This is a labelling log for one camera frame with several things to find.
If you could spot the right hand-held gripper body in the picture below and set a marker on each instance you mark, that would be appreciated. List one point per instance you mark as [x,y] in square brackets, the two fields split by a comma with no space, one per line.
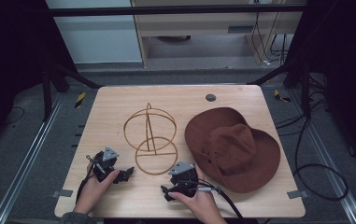
[183,177]

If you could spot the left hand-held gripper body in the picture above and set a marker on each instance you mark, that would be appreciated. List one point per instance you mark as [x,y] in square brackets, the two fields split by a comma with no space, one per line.
[105,163]

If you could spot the brown felt hat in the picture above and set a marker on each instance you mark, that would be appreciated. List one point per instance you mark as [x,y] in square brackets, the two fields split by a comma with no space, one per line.
[228,146]

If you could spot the person's left hand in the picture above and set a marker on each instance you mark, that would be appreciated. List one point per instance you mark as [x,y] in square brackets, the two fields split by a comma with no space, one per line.
[93,193]

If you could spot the person's right hand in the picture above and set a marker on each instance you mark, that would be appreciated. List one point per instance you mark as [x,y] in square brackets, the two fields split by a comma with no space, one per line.
[200,205]

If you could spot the yellow black tape strip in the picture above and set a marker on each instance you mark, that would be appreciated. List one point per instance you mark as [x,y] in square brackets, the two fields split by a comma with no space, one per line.
[281,96]
[79,100]

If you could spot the black metal stand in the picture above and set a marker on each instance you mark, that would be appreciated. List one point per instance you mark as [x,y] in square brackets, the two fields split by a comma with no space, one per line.
[305,84]
[51,84]

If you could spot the white cabinet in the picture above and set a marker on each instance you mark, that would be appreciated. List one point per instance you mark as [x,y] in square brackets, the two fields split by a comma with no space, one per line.
[97,37]

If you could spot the black curtain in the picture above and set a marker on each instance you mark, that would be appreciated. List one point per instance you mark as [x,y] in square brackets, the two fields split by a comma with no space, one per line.
[10,62]
[347,62]

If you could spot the light wooden desk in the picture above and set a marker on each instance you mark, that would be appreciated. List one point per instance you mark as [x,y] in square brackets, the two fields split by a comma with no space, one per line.
[197,25]

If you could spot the grey table bracket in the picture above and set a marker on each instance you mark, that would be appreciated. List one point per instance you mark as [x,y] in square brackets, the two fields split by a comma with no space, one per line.
[297,194]
[62,193]

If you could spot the aluminium floor rail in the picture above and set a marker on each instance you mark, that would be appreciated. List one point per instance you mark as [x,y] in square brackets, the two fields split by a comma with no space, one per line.
[331,174]
[26,161]

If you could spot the black horizontal frame bar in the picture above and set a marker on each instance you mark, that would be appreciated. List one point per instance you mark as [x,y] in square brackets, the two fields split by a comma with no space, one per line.
[166,10]

